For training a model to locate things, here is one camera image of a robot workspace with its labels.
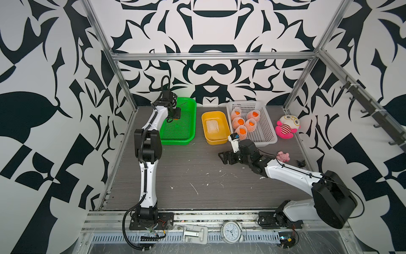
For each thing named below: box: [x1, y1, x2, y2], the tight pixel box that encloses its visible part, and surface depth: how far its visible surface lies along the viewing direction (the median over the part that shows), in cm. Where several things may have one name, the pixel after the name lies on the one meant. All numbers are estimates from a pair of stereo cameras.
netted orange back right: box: [246, 110, 261, 122], surface depth 107 cm
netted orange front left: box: [234, 124, 248, 141], surface depth 98 cm
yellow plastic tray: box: [201, 110, 232, 146], surface depth 110 cm
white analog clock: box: [219, 221, 247, 244], surface depth 70 cm
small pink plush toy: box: [275, 150, 291, 163], surface depth 94 cm
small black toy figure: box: [296, 159, 306, 169], surface depth 92 cm
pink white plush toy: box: [274, 114, 302, 140], surface depth 104 cm
